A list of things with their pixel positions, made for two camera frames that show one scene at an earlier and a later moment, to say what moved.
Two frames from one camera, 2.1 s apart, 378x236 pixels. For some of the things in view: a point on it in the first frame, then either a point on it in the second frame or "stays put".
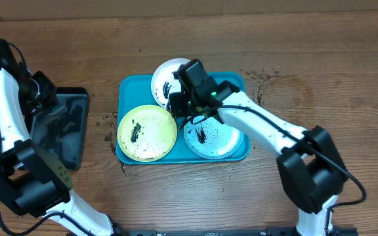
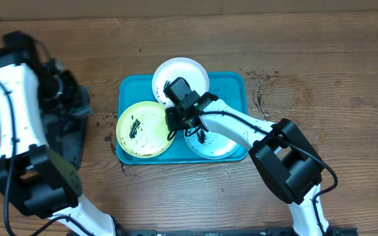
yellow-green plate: [146, 133] stays put
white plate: [163, 82] stays put
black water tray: [62, 128] stays put
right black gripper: [178, 103] → [174, 121]
